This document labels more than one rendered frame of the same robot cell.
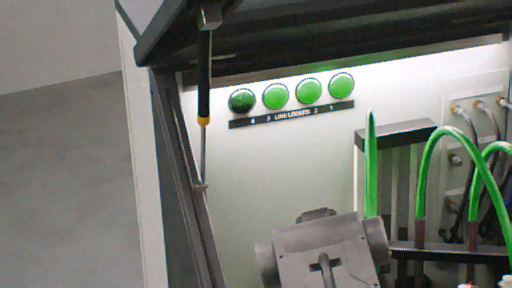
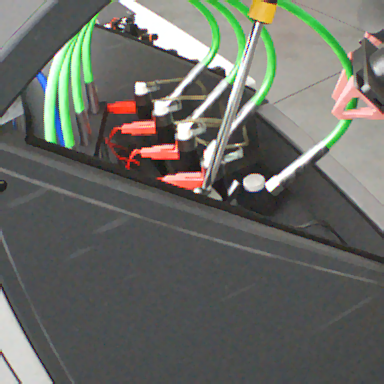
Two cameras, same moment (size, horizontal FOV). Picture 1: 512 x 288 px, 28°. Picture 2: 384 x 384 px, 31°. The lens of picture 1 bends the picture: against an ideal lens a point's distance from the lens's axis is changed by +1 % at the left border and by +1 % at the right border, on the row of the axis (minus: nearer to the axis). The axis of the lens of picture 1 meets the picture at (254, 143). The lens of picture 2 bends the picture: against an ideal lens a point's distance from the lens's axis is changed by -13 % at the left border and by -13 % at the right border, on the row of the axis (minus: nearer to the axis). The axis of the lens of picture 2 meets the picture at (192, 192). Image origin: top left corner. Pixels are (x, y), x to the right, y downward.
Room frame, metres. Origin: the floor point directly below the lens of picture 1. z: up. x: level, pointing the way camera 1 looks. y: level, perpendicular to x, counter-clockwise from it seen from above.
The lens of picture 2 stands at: (1.42, 0.55, 1.67)
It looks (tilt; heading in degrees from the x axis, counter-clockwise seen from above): 37 degrees down; 267
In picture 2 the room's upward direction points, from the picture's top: 11 degrees counter-clockwise
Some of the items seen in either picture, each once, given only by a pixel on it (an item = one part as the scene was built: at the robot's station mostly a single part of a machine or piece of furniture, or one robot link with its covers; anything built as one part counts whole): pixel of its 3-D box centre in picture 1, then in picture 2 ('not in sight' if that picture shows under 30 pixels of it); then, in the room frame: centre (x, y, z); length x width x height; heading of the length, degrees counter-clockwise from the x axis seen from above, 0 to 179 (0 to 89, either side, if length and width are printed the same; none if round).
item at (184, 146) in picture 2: not in sight; (203, 192); (1.35, -0.33, 1.00); 0.05 x 0.03 x 0.21; 16
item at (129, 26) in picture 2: not in sight; (128, 28); (1.41, -1.00, 1.01); 0.23 x 0.11 x 0.06; 106
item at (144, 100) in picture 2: not in sight; (158, 142); (1.40, -0.49, 1.00); 0.05 x 0.03 x 0.21; 16
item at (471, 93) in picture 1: (475, 153); not in sight; (1.66, -0.41, 1.20); 0.13 x 0.03 x 0.31; 106
